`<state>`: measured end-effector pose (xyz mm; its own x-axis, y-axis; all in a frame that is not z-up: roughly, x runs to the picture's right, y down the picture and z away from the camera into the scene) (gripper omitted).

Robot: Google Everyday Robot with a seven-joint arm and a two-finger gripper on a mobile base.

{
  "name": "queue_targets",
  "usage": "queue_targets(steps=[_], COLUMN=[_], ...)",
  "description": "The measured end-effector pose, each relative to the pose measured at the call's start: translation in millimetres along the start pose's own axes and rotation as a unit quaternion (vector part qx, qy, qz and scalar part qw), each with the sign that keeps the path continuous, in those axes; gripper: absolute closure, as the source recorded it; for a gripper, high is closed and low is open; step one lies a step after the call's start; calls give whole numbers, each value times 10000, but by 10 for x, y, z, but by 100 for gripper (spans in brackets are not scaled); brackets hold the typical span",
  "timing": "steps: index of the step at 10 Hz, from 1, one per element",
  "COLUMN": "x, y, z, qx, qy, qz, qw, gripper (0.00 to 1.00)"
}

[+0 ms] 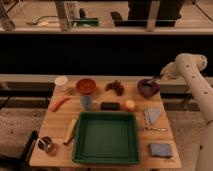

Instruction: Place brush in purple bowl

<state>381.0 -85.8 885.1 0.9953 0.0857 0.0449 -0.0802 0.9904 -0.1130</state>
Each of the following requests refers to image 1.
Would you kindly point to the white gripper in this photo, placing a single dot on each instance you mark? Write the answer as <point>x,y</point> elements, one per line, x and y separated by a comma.
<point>168,72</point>

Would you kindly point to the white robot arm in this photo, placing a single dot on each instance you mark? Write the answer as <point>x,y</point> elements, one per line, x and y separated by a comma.
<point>189,67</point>

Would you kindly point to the purple bowl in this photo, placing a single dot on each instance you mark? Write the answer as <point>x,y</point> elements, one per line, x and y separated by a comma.
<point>147,91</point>

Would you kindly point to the red bowl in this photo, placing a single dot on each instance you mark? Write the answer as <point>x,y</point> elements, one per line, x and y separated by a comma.
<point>85,86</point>

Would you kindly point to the light blue folded cloth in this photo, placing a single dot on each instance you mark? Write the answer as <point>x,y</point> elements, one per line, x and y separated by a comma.
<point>151,115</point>

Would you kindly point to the red yellow apple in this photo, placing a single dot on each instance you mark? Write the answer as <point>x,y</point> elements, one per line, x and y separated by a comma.
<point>129,105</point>

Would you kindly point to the dark red grape bunch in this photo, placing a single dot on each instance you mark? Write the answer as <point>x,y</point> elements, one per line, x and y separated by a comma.
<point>116,86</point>

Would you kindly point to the metal spoon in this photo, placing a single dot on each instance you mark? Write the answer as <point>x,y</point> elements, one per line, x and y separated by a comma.
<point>152,129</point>

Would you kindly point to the dark brown block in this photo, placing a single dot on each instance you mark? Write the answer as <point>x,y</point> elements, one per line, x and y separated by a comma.
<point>110,106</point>

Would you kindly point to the blue sponge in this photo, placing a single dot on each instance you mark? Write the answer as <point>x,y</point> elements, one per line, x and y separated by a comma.
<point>160,150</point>

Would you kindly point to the green plastic tray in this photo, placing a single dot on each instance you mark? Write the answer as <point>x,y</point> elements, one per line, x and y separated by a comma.
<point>106,138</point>

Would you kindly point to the white cup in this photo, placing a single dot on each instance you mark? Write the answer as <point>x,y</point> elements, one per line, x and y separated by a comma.
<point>61,82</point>

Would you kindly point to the orange carrot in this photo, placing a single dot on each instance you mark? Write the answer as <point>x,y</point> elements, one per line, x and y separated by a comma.
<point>56,105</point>

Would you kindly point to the metal cup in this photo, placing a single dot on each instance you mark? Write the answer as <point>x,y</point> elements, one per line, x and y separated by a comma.
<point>46,144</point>

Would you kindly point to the black chair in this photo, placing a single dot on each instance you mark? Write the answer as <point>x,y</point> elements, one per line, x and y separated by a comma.
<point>16,163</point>

